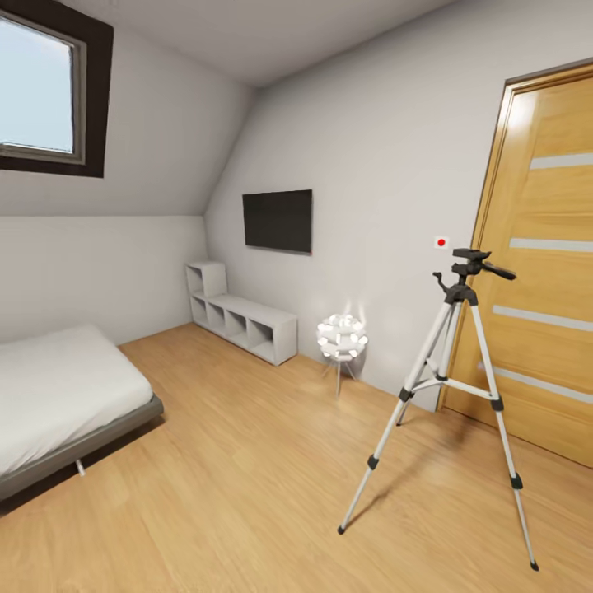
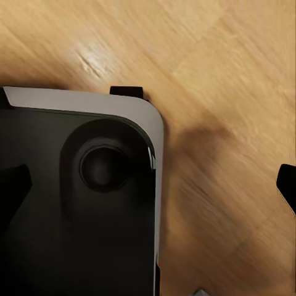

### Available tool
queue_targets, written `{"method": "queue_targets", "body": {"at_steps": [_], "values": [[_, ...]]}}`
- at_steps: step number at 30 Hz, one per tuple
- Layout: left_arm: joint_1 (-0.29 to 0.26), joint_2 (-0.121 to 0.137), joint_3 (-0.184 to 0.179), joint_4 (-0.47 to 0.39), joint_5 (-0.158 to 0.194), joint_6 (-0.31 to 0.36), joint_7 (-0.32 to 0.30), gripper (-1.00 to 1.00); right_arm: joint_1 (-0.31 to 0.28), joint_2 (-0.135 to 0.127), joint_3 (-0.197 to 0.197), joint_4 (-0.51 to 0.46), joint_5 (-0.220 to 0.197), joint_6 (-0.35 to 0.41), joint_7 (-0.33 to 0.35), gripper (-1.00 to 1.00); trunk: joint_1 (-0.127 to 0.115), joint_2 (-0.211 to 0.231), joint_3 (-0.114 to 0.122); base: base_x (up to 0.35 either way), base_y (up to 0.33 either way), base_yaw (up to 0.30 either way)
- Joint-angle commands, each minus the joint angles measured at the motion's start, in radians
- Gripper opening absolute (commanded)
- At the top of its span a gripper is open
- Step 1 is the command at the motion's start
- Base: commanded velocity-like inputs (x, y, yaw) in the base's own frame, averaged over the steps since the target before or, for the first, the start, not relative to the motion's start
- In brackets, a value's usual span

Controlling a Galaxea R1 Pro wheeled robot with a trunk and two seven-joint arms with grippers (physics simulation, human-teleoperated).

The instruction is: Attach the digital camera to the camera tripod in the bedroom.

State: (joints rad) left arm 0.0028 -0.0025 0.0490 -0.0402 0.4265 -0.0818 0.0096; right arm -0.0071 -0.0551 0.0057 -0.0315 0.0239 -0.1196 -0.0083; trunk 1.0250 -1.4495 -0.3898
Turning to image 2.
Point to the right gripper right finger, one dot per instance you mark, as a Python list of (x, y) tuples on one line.
[(286, 182)]

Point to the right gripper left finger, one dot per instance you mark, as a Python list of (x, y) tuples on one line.
[(15, 184)]

